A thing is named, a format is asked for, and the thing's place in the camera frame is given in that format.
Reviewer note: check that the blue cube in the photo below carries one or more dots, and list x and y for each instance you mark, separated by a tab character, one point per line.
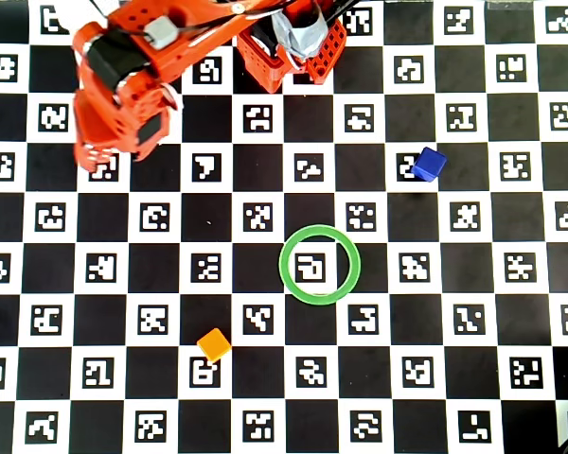
428	163

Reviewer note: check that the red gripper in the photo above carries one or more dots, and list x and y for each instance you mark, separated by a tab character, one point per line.
96	152

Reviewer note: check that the small grey square module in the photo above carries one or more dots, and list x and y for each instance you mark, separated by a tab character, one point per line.
161	32

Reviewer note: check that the red robot base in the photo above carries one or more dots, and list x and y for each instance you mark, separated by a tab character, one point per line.
260	61

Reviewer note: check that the checkerboard marker mat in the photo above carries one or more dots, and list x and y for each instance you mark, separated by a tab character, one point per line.
468	227

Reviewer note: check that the red robot arm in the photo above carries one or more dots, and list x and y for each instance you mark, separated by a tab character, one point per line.
203	38

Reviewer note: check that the orange cube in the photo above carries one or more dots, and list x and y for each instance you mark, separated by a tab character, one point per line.
214	345

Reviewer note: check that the grey duct tape wrap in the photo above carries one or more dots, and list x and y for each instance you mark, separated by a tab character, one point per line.
298	35

